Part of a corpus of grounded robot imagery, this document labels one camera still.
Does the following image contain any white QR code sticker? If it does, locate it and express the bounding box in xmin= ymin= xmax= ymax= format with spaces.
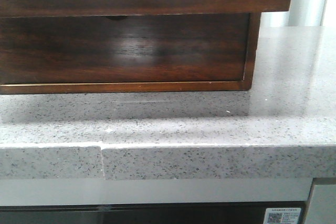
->
xmin=263 ymin=208 xmax=302 ymax=224

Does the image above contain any dark wooden drawer cabinet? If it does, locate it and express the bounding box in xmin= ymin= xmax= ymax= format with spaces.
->
xmin=0 ymin=11 xmax=262 ymax=94

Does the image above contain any black under-counter appliance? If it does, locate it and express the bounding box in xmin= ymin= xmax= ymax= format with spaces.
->
xmin=1 ymin=201 xmax=306 ymax=223

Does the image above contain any beige cabinet door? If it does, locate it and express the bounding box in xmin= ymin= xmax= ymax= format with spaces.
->
xmin=304 ymin=178 xmax=335 ymax=224

